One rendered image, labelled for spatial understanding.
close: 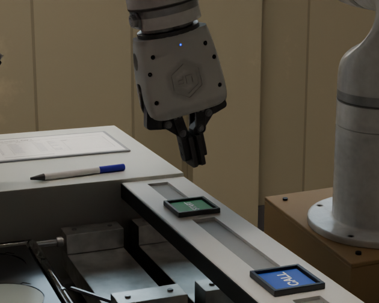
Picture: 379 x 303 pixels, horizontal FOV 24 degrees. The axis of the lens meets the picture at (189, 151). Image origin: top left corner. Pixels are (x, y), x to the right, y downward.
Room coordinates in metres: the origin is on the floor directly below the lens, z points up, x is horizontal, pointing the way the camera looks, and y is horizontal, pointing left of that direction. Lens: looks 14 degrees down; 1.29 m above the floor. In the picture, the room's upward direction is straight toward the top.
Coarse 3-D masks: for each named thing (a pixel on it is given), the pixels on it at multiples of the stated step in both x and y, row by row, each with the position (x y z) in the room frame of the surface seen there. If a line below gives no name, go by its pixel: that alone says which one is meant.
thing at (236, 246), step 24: (144, 192) 1.13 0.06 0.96; (168, 192) 1.14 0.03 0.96; (192, 192) 1.13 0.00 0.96; (168, 216) 1.03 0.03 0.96; (192, 216) 1.03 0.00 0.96; (216, 216) 1.03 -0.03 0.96; (240, 216) 1.03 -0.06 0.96; (192, 240) 0.94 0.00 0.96; (216, 240) 0.94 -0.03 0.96; (240, 240) 0.95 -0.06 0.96; (264, 240) 0.94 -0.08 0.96; (216, 264) 0.87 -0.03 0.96; (240, 264) 0.87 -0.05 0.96; (264, 264) 0.88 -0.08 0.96; (288, 264) 0.87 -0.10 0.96; (336, 288) 0.80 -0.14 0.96
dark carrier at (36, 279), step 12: (0, 252) 1.06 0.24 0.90; (12, 252) 1.06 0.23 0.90; (24, 252) 1.06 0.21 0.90; (0, 264) 1.02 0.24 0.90; (12, 264) 1.02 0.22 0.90; (24, 264) 1.02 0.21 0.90; (36, 264) 1.02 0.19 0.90; (0, 276) 0.98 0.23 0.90; (12, 276) 0.98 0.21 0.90; (24, 276) 0.98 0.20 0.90; (36, 276) 0.98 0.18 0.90; (36, 288) 0.94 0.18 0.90; (48, 288) 0.94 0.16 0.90; (48, 300) 0.91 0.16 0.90
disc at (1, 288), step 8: (0, 288) 0.94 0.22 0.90; (8, 288) 0.94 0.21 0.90; (16, 288) 0.94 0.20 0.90; (24, 288) 0.94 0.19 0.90; (32, 288) 0.94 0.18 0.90; (0, 296) 0.92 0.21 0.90; (8, 296) 0.92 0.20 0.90; (16, 296) 0.92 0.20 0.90; (24, 296) 0.92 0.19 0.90; (32, 296) 0.92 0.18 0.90; (40, 296) 0.92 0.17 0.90
